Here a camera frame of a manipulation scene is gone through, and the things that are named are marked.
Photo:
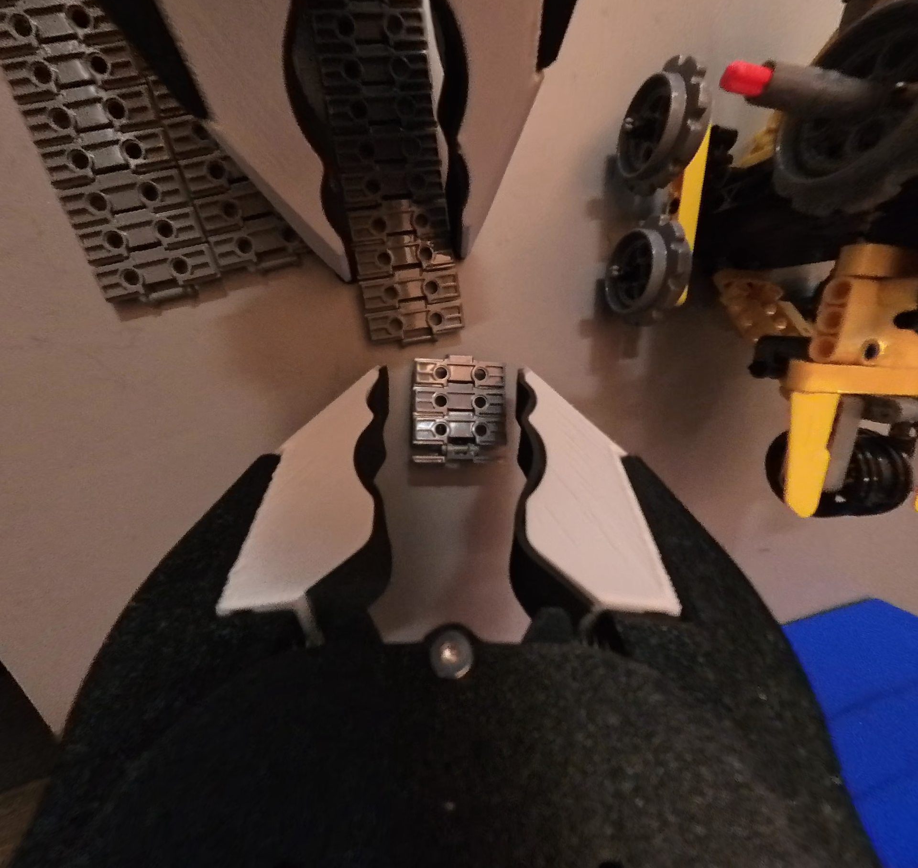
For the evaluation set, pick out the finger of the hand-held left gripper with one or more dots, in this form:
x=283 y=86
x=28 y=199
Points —
x=244 y=58
x=502 y=58

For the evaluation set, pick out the large grey tread link mat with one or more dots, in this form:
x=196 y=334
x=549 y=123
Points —
x=107 y=165

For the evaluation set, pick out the blue plastic bin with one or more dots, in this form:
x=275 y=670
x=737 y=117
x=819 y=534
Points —
x=860 y=724

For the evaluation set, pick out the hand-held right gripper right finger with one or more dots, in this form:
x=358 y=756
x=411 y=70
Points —
x=595 y=524

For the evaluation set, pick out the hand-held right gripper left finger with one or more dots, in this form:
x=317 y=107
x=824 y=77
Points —
x=308 y=524

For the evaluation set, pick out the yellow black toy vehicle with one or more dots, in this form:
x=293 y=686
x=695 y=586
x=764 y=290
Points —
x=825 y=129

